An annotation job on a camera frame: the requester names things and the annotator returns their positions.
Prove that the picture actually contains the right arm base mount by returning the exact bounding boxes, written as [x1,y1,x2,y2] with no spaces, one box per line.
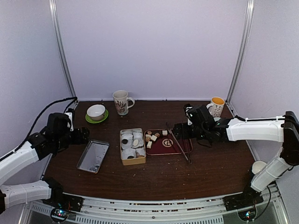
[223,194,263,211]

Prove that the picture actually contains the white cup near arm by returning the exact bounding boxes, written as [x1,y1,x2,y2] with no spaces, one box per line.
[251,161,267,175]

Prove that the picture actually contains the bear print tin lid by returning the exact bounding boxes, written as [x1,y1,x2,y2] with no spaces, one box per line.
[77,140,110,174]

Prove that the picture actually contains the red lacquer tray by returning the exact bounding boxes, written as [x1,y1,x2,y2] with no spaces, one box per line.
[144,129,181,156]

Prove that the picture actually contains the white mug yellow inside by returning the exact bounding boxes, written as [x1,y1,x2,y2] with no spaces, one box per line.
[206,97,225,118]

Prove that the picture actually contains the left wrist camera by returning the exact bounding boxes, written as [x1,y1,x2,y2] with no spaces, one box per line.
[64,108,75,132]

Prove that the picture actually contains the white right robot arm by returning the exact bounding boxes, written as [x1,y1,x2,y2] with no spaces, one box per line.
[172,104,299,206]

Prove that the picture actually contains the white oval chocolate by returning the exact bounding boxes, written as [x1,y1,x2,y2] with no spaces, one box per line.
[133,139,139,146]

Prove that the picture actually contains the white square chocolate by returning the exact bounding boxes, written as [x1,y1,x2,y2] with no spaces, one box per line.
[162,130,168,136]

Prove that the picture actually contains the aluminium frame post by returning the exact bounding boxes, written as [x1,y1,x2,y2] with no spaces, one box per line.
[49,0,76,97]
[226,0,255,105]

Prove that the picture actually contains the metal tongs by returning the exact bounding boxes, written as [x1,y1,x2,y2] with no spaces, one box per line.
[166,122,192,164]

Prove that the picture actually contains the left aluminium frame post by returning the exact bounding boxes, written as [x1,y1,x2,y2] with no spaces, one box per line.
[49,0,76,97]

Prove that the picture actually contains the beige tin box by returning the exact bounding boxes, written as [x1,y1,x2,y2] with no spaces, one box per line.
[120,128,147,166]

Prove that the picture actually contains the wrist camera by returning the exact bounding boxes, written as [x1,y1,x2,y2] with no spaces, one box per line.
[184,104,199,126]
[64,108,75,132]

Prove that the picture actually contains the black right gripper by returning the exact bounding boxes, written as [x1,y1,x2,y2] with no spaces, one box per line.
[173,122,208,140]

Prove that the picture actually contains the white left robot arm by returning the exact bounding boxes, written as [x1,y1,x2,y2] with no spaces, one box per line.
[0,112,90,212]

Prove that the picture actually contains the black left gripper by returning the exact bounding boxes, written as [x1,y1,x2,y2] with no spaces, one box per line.
[55,126,89,151]

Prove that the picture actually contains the green saucer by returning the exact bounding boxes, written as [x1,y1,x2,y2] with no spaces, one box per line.
[85,109,109,124]

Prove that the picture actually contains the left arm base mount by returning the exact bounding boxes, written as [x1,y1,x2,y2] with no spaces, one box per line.
[42,194,84,212]

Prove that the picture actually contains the white bowl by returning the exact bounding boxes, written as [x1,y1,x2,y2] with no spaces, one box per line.
[87,105,106,121]

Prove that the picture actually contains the floral mug beige inside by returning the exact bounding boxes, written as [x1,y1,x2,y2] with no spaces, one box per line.
[113,90,135,116]

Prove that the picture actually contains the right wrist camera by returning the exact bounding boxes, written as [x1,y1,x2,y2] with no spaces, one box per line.
[184,104,199,126]

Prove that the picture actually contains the right aluminium frame post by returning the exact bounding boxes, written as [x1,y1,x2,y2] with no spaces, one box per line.
[226,0,255,105]

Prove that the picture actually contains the metal front rail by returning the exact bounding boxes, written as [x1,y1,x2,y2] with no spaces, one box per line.
[18,182,290,224]

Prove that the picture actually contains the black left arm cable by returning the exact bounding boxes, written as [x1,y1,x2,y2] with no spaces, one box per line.
[0,96,78,161]

